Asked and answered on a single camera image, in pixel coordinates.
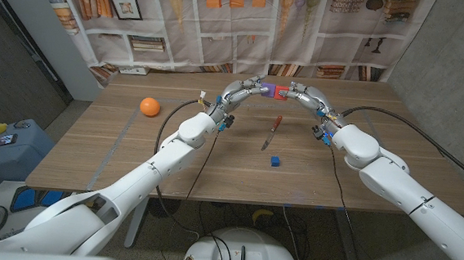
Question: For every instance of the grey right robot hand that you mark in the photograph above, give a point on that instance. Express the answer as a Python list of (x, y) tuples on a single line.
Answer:
[(314, 99)]

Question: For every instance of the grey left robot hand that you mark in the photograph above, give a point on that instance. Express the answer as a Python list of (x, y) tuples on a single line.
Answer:
[(234, 95)]

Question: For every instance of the red magnetic block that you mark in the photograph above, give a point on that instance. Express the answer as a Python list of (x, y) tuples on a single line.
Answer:
[(282, 93)]

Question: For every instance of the purple magnetic block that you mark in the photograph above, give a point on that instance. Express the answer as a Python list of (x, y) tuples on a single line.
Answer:
[(268, 89)]

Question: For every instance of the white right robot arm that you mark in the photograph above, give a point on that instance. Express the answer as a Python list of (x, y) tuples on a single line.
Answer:
[(408, 187)]

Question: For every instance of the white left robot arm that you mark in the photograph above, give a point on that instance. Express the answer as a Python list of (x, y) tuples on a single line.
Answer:
[(142, 177)]

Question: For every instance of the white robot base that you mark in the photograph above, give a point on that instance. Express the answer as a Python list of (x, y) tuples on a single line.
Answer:
[(244, 249)]

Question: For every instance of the orange ball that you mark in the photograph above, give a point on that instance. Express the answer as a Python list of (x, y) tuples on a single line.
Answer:
[(150, 107)]

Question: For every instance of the printed bookshelf backdrop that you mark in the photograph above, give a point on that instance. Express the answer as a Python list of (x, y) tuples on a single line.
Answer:
[(239, 28)]

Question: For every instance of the small blue block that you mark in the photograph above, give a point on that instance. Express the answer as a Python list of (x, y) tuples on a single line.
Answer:
[(275, 161)]

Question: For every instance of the white power strip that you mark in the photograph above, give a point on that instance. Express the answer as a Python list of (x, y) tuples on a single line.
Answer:
[(134, 70)]

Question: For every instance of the yellow object under table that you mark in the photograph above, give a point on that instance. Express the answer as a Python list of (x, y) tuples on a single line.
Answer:
[(262, 215)]

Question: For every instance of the black round floor object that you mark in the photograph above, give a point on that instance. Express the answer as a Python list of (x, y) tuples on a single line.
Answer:
[(167, 209)]

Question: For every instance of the grey table leg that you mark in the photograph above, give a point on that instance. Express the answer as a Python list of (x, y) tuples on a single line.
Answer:
[(347, 240), (135, 225)]

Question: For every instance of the blue pad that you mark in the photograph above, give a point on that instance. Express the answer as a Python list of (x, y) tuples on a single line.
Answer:
[(51, 196), (24, 198)]

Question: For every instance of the blue-grey stool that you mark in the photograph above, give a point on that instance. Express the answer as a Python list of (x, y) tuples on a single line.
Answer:
[(17, 160)]

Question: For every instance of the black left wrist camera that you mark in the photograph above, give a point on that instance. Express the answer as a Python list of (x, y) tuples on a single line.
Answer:
[(227, 122)]

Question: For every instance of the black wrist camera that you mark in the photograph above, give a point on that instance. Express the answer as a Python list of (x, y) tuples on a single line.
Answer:
[(227, 122), (321, 135)]

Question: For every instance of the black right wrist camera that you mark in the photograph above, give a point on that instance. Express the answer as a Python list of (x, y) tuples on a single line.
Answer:
[(321, 135)]

